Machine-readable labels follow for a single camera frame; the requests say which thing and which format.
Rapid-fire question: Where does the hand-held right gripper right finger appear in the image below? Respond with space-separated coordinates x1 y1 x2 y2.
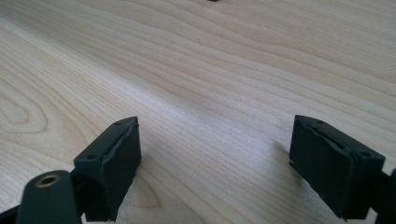
289 114 387 221

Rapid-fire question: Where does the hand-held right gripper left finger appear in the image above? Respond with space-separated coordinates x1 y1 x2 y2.
73 116 143 223

